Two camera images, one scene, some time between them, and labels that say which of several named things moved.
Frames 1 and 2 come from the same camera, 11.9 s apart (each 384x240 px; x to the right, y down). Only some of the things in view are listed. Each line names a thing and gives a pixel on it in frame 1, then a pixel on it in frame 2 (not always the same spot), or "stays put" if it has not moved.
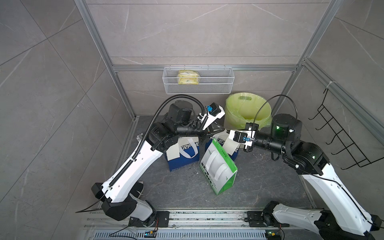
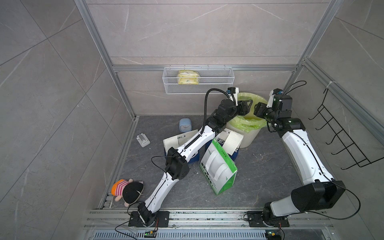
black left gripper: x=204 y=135 → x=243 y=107
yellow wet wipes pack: x=188 y=77 stays put
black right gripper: x=251 y=127 → x=258 y=110
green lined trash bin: x=242 y=108 stays put
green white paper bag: x=218 y=169 stays put
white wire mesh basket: x=198 y=80 stays put
